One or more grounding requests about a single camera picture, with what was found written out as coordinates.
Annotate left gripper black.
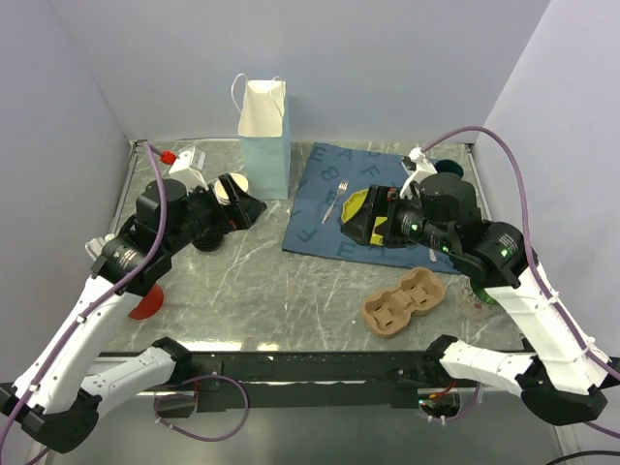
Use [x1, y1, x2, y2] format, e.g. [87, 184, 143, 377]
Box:
[165, 172, 266, 254]

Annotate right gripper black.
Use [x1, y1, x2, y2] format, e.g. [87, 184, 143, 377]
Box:
[339, 183, 455, 254]

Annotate stack of brown paper cups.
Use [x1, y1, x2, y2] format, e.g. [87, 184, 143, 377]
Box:
[214, 172, 249, 205]

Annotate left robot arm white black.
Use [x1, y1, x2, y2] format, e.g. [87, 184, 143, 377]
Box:
[1, 173, 266, 453]

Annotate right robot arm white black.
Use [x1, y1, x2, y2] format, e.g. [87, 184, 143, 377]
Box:
[341, 172, 619, 426]

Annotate yellow plate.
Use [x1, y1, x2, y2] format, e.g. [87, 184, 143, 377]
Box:
[341, 189, 368, 223]

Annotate silver fork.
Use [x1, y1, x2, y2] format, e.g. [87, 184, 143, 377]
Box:
[322, 180, 349, 224]

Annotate stack of black lids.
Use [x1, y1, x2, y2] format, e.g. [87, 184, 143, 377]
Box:
[192, 232, 225, 253]

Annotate blue letter-print cloth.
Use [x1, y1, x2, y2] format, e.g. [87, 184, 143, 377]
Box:
[282, 142, 457, 274]

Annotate light blue paper bag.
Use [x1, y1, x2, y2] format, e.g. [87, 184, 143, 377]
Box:
[231, 73, 291, 201]

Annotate dark green enamel mug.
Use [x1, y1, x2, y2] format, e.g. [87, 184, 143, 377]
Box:
[434, 159, 464, 178]

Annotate brown cardboard cup carrier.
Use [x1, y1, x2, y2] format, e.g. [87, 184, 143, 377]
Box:
[360, 267, 446, 338]

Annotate red cup holder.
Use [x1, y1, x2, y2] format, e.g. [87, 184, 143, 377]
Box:
[128, 284, 165, 321]

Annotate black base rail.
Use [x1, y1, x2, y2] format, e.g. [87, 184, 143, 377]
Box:
[96, 333, 534, 413]

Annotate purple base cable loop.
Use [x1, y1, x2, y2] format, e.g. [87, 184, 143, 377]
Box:
[153, 375, 251, 443]

